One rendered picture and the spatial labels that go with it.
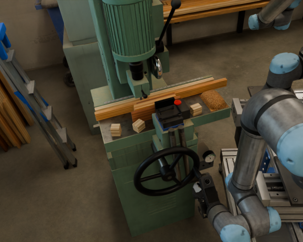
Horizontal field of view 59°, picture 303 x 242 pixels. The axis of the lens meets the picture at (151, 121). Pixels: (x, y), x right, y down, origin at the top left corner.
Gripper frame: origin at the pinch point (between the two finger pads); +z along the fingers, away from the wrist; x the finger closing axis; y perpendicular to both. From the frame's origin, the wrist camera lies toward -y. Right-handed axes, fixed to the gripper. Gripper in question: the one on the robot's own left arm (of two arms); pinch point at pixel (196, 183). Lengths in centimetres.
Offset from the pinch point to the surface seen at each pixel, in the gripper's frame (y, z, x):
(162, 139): -20.1, 4.5, -10.4
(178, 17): -87, 204, 64
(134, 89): -41.2, 16.5, -16.6
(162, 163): -9.8, 5.8, -12.0
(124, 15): -69, -1, -17
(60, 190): 35, 101, -78
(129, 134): -22.6, 14.6, -22.8
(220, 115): -21.2, 17.0, 20.6
